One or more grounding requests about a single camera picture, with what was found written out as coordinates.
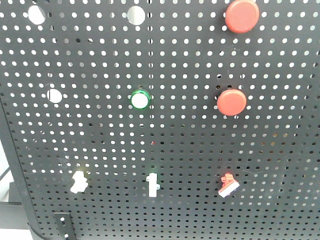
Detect red toggle switch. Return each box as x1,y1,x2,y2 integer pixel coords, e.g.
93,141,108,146
218,173,240,198

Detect black perforated pegboard panel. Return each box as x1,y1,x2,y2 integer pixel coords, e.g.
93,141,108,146
0,0,320,240

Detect green illuminated push button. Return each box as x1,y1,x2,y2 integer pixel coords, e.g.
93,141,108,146
130,89,151,110

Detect lower red push button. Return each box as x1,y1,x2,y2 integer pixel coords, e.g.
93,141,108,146
217,89,247,116

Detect red push button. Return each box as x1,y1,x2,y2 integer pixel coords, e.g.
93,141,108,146
217,89,247,116
225,0,260,34

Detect upper red push button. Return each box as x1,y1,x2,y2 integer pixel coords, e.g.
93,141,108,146
225,0,260,34

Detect left black pegboard clamp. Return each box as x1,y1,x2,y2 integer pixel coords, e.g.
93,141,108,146
54,212,76,240

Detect white toggle switch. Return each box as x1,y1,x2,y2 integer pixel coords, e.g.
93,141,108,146
145,172,160,198

